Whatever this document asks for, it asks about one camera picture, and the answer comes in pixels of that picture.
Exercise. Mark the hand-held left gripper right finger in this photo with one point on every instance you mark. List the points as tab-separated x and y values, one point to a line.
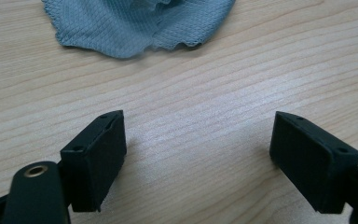
310	161

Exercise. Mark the blue-grey cloth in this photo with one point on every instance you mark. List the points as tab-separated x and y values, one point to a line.
121	28

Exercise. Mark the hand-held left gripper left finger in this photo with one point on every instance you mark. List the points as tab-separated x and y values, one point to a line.
93	161

